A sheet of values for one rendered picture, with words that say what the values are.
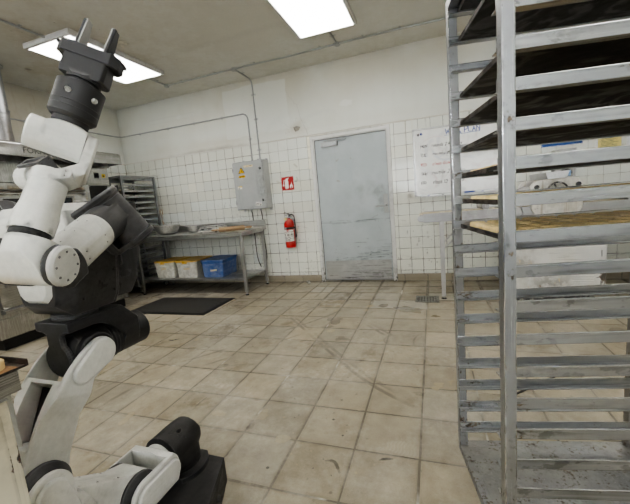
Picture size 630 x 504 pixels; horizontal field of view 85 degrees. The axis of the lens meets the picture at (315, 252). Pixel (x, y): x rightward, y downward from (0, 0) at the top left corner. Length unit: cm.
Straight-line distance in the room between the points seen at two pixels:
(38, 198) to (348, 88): 452
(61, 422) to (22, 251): 58
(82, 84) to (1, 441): 73
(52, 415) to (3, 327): 341
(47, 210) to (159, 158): 565
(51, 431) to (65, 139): 74
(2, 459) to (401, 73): 480
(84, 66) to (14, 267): 42
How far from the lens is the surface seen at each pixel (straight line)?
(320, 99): 512
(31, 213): 80
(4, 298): 451
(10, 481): 105
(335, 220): 495
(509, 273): 97
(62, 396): 117
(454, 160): 137
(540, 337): 108
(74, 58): 93
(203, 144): 589
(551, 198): 101
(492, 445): 174
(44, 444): 122
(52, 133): 88
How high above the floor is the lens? 118
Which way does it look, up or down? 8 degrees down
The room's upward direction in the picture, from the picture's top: 5 degrees counter-clockwise
